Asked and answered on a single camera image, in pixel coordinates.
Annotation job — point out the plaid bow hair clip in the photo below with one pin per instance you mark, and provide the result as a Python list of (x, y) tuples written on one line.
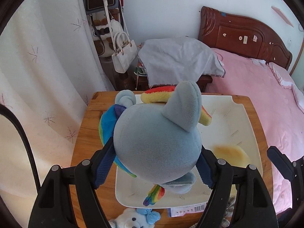
[(228, 212)]

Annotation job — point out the grey cloth cover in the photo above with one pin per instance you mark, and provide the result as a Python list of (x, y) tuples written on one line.
[(178, 59)]

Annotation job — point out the yellow plush toy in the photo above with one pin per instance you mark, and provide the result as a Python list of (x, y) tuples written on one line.
[(234, 155)]

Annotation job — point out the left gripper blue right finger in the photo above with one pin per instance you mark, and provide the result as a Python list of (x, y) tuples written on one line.
[(206, 166)]

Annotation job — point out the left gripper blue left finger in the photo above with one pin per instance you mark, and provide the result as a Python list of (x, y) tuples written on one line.
[(103, 160)]

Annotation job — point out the pink bed quilt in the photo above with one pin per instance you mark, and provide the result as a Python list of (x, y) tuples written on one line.
[(280, 117)]

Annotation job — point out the cow pattern plush bag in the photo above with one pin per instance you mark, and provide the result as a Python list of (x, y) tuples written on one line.
[(100, 31)]

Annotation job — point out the white handbag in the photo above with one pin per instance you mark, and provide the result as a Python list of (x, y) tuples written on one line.
[(125, 52)]

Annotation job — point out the wooden nightstand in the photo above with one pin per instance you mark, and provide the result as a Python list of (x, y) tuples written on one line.
[(140, 83)]

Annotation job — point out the blue rainbow pony plush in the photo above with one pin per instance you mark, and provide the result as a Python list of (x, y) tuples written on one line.
[(157, 139)]

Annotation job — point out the pink tissue packet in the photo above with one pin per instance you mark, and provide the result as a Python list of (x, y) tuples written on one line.
[(183, 210)]

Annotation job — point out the dark wooden headboard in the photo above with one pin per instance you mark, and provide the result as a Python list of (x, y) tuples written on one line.
[(243, 36)]

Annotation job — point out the wooden table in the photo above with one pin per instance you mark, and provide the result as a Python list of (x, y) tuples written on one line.
[(88, 142)]

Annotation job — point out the white plastic storage bin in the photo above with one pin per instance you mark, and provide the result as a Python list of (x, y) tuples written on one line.
[(230, 126)]

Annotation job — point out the pink pillow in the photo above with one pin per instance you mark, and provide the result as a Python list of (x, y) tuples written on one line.
[(285, 81)]

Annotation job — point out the white bear plush blue bow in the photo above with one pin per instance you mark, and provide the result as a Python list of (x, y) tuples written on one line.
[(136, 218)]

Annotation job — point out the white floral curtain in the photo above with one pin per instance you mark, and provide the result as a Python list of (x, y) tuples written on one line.
[(49, 72)]

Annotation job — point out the pink wall shelf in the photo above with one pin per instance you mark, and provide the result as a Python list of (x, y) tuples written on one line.
[(282, 15)]

